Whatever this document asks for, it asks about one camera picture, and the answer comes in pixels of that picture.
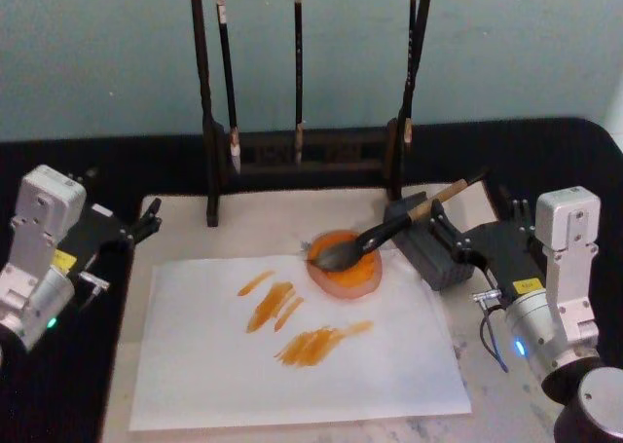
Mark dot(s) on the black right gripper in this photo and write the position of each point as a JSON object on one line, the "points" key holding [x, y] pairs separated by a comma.
{"points": [[508, 253]]}

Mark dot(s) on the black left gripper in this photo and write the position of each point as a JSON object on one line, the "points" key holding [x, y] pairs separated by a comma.
{"points": [[97, 231]]}

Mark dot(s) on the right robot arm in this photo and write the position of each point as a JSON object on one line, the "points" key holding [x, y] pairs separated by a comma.
{"points": [[567, 219]]}

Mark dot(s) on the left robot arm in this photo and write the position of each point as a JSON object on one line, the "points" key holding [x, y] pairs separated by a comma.
{"points": [[44, 204]]}

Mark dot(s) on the dark grey ribbed block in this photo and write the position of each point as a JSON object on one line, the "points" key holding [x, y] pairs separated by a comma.
{"points": [[421, 259]]}

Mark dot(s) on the black table cloth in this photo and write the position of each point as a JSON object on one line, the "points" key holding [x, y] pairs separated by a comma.
{"points": [[535, 160]]}

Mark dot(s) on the dark wooden brush rack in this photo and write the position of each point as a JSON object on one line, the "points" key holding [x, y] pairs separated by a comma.
{"points": [[212, 170]]}

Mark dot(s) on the pink dish of orange paint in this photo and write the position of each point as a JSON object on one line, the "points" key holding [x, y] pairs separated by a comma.
{"points": [[360, 278]]}

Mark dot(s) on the pale felt mat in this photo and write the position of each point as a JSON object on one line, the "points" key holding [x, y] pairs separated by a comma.
{"points": [[272, 229]]}

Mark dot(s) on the thin black brush white label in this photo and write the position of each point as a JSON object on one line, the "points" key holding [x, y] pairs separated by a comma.
{"points": [[226, 73]]}

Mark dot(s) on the white paper with orange strokes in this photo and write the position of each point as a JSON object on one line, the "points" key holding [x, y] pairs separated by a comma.
{"points": [[219, 365]]}

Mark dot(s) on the thin black hanging brush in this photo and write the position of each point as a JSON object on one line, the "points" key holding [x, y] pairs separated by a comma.
{"points": [[412, 48], [298, 73]]}

